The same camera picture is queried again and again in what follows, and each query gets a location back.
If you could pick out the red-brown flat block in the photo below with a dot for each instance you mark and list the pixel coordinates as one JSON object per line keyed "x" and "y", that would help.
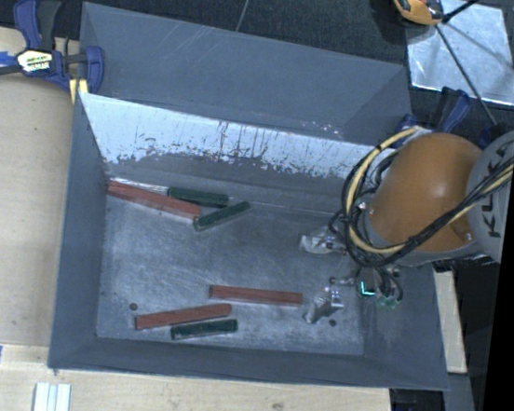
{"x": 255, "y": 295}
{"x": 154, "y": 199}
{"x": 182, "y": 316}

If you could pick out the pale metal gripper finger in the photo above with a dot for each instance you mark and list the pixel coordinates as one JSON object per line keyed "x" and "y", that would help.
{"x": 321, "y": 307}
{"x": 318, "y": 242}

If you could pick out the dark green flat block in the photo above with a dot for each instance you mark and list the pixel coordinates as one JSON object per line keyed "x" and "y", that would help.
{"x": 204, "y": 329}
{"x": 222, "y": 215}
{"x": 198, "y": 197}

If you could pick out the grey metal bin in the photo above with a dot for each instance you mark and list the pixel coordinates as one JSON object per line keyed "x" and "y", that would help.
{"x": 212, "y": 260}

